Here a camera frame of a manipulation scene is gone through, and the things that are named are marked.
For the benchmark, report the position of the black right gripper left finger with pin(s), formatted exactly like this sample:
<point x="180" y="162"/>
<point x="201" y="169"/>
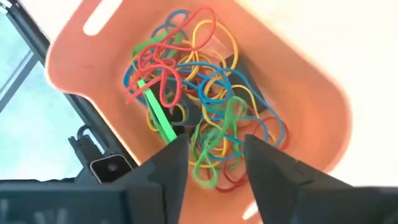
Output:
<point x="164" y="174"/>

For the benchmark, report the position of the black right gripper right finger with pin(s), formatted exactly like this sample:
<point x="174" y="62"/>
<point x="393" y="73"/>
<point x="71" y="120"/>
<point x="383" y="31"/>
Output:
<point x="273" y="174"/>

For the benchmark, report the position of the thin yellow rubber band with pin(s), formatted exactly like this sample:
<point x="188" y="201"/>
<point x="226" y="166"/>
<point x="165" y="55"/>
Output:
<point x="252" y="96"/>

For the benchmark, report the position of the pile of coloured rubber bands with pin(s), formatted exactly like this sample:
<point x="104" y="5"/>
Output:
<point x="230" y="84"/>

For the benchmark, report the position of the long red rubber band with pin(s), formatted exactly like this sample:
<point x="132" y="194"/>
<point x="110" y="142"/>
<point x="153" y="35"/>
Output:
<point x="186" y="49"/>

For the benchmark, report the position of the short thick green rubber band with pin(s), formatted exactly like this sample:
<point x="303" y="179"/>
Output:
<point x="149" y="43"/>

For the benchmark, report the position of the orange plastic bin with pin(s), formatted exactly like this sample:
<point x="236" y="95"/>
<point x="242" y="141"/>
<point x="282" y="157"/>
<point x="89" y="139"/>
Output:
<point x="295" y="93"/>

